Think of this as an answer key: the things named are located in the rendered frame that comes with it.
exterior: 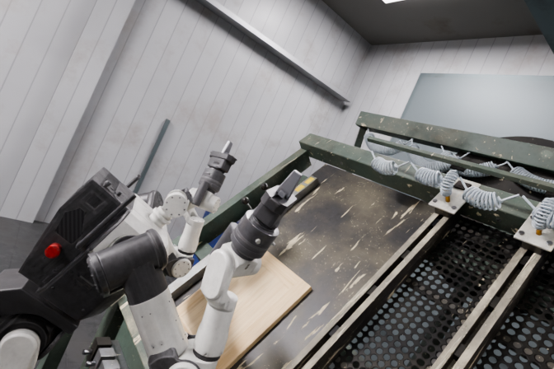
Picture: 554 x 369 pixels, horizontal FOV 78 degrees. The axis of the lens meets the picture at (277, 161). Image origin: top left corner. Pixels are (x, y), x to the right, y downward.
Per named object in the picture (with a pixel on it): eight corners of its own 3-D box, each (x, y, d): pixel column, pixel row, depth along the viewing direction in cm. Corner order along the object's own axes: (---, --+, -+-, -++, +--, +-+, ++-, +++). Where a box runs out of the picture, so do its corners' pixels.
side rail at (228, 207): (145, 282, 169) (133, 268, 163) (305, 162, 212) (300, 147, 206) (148, 288, 164) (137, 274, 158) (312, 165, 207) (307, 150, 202)
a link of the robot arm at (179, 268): (166, 288, 127) (144, 241, 116) (155, 270, 136) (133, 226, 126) (194, 270, 132) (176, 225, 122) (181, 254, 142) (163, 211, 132)
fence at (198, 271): (155, 304, 146) (151, 299, 144) (312, 180, 184) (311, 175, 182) (159, 311, 143) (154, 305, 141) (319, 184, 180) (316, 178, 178)
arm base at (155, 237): (105, 310, 70) (86, 258, 69) (98, 296, 81) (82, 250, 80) (175, 275, 78) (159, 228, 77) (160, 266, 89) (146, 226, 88)
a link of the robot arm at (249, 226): (256, 186, 70) (225, 231, 72) (293, 215, 68) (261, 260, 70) (274, 179, 82) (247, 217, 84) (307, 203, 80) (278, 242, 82)
